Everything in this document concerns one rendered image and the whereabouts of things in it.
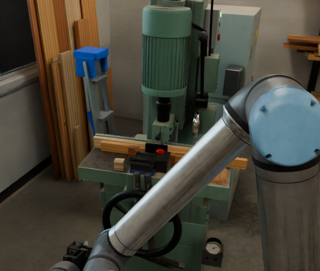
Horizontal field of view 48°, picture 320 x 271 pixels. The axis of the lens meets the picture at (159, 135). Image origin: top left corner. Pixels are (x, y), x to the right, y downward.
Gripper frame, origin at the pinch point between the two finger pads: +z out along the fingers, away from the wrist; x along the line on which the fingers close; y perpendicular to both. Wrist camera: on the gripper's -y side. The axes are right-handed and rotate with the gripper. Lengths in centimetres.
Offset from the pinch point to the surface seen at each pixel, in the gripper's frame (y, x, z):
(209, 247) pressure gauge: -3.4, -35.4, 30.8
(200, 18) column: 85, -22, 41
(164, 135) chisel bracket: 38, -13, 34
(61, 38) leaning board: 93, 97, 158
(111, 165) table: 23.2, 7.0, 31.5
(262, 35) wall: 122, -59, 246
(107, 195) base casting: 10.6, 7.8, 31.8
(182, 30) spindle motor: 76, -18, 19
